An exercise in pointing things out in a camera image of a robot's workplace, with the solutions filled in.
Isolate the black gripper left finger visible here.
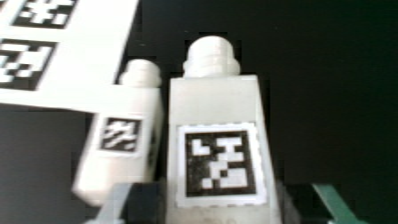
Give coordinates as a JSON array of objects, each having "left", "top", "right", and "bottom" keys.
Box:
[{"left": 87, "top": 182, "right": 165, "bottom": 224}]

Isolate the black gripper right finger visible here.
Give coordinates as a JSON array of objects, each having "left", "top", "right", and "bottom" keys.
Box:
[{"left": 277, "top": 182, "right": 370, "bottom": 224}]

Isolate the white table leg with tag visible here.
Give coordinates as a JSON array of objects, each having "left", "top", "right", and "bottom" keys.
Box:
[
  {"left": 71, "top": 59, "right": 163, "bottom": 206},
  {"left": 165, "top": 36, "right": 282, "bottom": 224}
]

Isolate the white fiducial marker plate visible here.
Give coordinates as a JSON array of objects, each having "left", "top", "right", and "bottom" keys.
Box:
[{"left": 0, "top": 0, "right": 139, "bottom": 111}]

